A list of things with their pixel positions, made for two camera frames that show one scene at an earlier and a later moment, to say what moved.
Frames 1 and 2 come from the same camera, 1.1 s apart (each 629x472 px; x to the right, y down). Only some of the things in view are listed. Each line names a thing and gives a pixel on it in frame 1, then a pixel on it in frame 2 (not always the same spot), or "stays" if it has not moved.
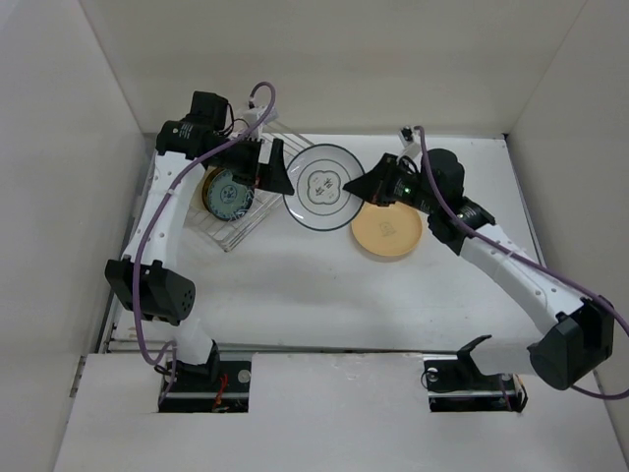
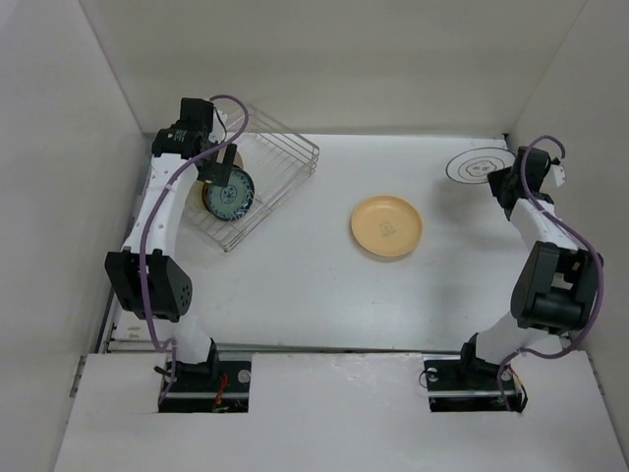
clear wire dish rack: (273, 185) stays
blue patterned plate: (225, 199) stays
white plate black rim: (316, 174) → (474, 165)
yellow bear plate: (386, 230) stays
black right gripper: (375, 183) → (493, 181)
